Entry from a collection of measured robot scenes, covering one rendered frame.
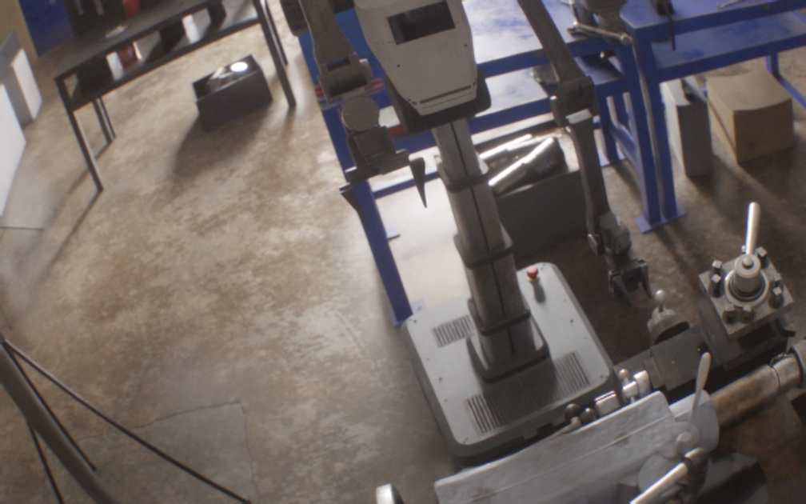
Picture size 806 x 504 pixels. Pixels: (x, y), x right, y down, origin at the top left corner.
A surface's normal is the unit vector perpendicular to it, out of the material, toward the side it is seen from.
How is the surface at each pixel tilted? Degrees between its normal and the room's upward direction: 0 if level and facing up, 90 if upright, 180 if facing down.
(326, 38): 68
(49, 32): 90
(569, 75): 51
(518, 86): 0
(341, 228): 0
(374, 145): 60
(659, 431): 0
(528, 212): 90
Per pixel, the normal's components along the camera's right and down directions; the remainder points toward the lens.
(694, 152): -0.03, 0.63
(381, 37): -0.32, 0.66
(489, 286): 0.25, 0.55
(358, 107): 0.08, 0.11
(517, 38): -0.26, -0.75
